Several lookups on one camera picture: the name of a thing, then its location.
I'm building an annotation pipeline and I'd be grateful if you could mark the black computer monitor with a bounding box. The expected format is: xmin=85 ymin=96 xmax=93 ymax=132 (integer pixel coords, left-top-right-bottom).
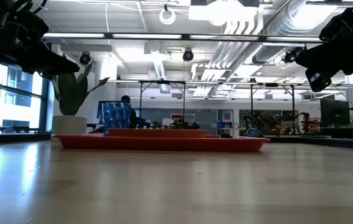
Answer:
xmin=320 ymin=98 xmax=351 ymax=127
xmin=96 ymin=100 xmax=104 ymax=125

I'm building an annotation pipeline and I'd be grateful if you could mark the white ceiling cable ring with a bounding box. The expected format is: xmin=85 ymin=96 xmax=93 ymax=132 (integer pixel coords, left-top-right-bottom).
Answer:
xmin=159 ymin=7 xmax=177 ymax=26

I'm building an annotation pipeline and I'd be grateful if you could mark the background black robot station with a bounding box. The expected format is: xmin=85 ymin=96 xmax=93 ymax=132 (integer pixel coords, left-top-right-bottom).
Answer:
xmin=241 ymin=111 xmax=301 ymax=135

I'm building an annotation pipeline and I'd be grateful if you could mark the white plant pot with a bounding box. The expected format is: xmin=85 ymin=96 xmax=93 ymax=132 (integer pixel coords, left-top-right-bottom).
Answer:
xmin=50 ymin=115 xmax=88 ymax=136

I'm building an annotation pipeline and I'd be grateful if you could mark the orange round plate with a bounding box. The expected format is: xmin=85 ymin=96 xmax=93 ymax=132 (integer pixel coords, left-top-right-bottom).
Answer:
xmin=106 ymin=128 xmax=209 ymax=139

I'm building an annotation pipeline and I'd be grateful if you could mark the large green leafy plant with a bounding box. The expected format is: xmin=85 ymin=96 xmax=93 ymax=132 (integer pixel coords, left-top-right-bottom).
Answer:
xmin=49 ymin=52 xmax=111 ymax=117

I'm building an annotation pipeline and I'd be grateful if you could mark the large window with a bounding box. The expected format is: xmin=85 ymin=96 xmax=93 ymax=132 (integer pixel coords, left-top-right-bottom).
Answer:
xmin=0 ymin=57 xmax=51 ymax=133

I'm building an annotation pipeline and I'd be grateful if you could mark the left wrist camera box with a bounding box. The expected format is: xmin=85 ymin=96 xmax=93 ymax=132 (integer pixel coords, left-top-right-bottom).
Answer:
xmin=9 ymin=0 xmax=50 ymax=40

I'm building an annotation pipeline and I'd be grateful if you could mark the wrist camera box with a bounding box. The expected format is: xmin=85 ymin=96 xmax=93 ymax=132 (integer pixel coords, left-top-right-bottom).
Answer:
xmin=318 ymin=6 xmax=353 ymax=43
xmin=9 ymin=0 xmax=50 ymax=40

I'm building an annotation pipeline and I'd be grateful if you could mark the person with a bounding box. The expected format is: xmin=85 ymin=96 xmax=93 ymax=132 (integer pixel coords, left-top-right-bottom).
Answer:
xmin=120 ymin=95 xmax=138 ymax=129

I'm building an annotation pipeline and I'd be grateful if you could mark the wooden top workbench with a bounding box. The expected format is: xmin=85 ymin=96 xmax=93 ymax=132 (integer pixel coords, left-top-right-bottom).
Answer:
xmin=263 ymin=133 xmax=353 ymax=151

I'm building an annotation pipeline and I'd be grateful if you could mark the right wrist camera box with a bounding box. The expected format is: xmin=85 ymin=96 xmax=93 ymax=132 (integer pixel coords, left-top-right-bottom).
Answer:
xmin=318 ymin=6 xmax=353 ymax=43

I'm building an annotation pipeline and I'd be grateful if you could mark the dark chair back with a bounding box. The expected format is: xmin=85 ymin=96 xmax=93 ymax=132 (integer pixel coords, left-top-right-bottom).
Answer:
xmin=243 ymin=127 xmax=265 ymax=139

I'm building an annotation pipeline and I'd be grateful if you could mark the black background rig frame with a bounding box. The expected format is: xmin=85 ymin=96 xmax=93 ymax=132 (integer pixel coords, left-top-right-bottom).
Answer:
xmin=249 ymin=82 xmax=296 ymax=129
xmin=138 ymin=79 xmax=187 ymax=127

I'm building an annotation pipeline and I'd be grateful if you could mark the red bin rack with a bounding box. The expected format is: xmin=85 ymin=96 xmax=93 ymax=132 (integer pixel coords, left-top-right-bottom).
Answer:
xmin=300 ymin=114 xmax=322 ymax=134

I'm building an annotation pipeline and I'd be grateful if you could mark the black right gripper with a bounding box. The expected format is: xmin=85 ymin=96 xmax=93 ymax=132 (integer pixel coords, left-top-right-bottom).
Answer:
xmin=294 ymin=27 xmax=353 ymax=93

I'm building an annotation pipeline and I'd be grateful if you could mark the blue faceted plastic cup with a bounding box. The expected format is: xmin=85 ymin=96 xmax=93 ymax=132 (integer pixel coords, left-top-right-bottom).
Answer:
xmin=101 ymin=101 xmax=133 ymax=137

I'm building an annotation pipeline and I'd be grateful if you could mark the overhead light bar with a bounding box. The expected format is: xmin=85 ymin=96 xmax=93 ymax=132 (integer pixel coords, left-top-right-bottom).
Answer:
xmin=40 ymin=30 xmax=323 ymax=44

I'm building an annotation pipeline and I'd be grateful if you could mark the red plastic tray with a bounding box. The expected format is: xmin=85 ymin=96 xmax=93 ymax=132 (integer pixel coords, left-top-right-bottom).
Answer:
xmin=52 ymin=133 xmax=271 ymax=152

